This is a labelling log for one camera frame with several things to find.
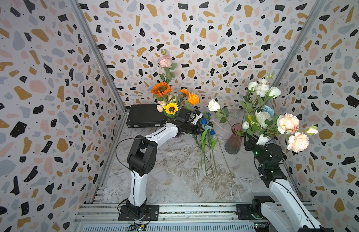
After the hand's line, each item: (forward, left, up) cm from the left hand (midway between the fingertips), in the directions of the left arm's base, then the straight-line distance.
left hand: (206, 130), depth 89 cm
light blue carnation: (+1, +4, -14) cm, 15 cm away
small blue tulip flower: (0, -7, -14) cm, 16 cm away
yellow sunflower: (+4, +20, +16) cm, 26 cm away
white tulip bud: (-8, -18, +14) cm, 24 cm away
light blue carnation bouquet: (-2, -29, +20) cm, 35 cm away
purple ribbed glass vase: (-3, +18, +14) cm, 23 cm away
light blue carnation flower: (+11, -4, -11) cm, 17 cm away
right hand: (-9, -21, +8) cm, 24 cm away
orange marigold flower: (+19, +13, +15) cm, 28 cm away
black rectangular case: (+26, +45, -14) cm, 54 cm away
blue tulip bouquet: (+4, +1, +3) cm, 5 cm away
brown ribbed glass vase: (-7, -17, -5) cm, 19 cm away
